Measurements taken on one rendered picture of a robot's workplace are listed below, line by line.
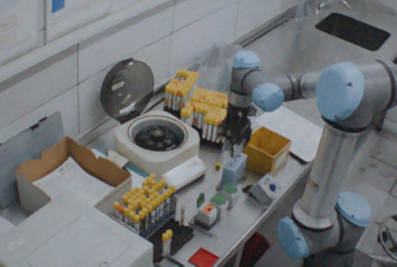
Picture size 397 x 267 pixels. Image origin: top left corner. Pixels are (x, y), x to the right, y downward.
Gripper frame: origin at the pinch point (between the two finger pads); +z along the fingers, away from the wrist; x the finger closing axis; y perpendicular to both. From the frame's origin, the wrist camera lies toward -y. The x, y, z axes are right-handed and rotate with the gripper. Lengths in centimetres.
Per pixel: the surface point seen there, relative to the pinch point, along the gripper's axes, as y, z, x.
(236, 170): 0.7, 5.6, 2.0
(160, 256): 40.4, 12.7, -1.9
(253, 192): 1.2, 11.0, 9.6
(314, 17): -166, 15, -20
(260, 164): -12.5, 10.5, 5.7
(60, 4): 20, -43, -53
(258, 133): -24.5, 7.3, -0.6
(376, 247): -95, 103, 62
